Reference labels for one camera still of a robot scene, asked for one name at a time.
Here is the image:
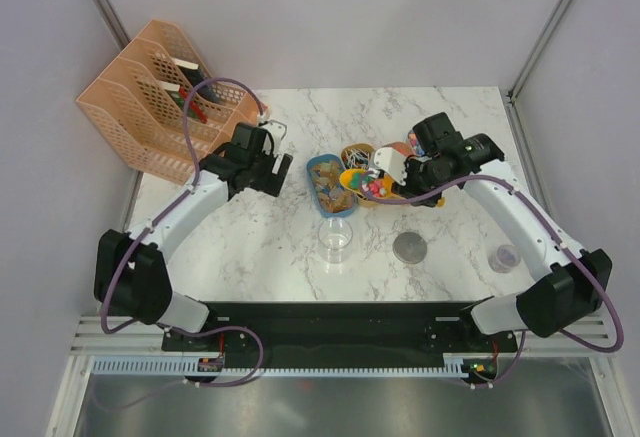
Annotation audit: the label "yellow plastic scoop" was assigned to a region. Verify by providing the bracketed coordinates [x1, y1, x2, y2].
[339, 169, 437, 206]

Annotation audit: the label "tan lollipop tray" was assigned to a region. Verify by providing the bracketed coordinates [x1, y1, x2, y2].
[340, 143, 376, 208]

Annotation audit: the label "light blue star candy tray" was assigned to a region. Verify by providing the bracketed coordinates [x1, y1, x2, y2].
[406, 131, 425, 157]

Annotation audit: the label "pink gummy tray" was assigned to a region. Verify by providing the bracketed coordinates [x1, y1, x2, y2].
[374, 141, 414, 166]

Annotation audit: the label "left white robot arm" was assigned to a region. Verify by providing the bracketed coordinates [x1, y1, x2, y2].
[94, 121, 292, 350]

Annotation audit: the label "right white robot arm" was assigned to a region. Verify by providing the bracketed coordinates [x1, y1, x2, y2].
[394, 113, 612, 351]

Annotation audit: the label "peach desk organizer tray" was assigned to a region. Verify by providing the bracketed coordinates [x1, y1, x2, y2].
[236, 91, 270, 125]

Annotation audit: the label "grey metal jar lid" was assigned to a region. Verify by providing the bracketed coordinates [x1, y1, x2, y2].
[392, 231, 428, 265]

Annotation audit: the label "clear glass jar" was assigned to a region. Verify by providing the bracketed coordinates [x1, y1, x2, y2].
[317, 217, 354, 272]

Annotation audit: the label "books in file rack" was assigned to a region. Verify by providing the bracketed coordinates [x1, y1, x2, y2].
[164, 56, 220, 123]

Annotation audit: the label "small purple candy cup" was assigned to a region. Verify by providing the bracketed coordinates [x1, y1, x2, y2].
[488, 244, 521, 274]

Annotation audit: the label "peach file organizer rack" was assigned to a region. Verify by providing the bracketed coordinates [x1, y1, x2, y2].
[76, 20, 249, 184]

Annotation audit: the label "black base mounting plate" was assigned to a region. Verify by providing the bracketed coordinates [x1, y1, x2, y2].
[157, 302, 521, 388]

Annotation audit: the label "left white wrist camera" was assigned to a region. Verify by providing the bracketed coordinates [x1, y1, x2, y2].
[259, 119, 287, 155]

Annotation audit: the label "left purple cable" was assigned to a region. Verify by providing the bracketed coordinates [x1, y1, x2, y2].
[89, 76, 269, 412]

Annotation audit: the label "white slotted cable duct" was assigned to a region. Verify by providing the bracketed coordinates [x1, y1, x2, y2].
[91, 355, 468, 378]

